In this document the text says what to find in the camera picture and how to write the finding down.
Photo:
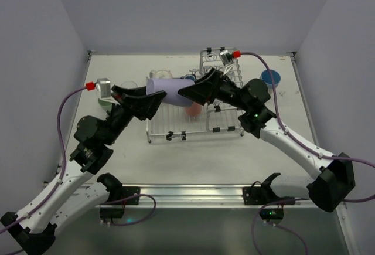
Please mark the white floral ceramic mug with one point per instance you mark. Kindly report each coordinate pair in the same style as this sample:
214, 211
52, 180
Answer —
161, 74

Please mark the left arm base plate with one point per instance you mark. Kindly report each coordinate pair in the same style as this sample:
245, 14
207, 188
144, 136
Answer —
121, 196

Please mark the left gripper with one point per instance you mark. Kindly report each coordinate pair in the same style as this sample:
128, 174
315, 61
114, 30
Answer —
125, 102

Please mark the clear plastic tumbler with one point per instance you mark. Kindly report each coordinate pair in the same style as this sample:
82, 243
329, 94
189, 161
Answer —
129, 85

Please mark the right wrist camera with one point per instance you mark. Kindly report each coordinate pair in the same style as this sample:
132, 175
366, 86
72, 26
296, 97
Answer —
228, 57

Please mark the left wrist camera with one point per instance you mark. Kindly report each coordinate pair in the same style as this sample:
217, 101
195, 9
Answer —
102, 87

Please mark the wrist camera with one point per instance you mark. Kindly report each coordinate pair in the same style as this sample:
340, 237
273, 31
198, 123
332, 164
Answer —
102, 87
228, 57

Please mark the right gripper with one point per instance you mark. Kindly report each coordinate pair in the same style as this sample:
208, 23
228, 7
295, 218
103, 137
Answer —
215, 85

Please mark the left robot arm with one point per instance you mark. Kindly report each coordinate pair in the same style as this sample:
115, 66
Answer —
35, 226

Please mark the aluminium mounting rail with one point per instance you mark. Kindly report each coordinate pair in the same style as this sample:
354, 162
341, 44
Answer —
189, 196

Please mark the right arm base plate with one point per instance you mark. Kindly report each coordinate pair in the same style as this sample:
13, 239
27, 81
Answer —
257, 195

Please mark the light blue plastic cup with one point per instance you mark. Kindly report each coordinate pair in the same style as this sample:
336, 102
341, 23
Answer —
270, 77

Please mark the lavender plastic cup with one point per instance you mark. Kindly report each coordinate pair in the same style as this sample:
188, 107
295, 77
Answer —
171, 87

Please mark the pink plastic cup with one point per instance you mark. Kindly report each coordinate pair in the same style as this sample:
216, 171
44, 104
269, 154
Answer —
194, 110

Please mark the dark blue ceramic mug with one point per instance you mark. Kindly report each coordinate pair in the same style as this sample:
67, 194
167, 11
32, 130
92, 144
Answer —
189, 77

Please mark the beige plastic cup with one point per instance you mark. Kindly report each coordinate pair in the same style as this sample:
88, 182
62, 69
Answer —
271, 88

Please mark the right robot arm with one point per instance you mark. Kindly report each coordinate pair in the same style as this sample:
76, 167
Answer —
332, 175

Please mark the green plastic cup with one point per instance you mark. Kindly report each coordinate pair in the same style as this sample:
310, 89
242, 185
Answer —
105, 105

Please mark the silver wire dish rack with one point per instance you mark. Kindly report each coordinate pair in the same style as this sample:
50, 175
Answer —
172, 122

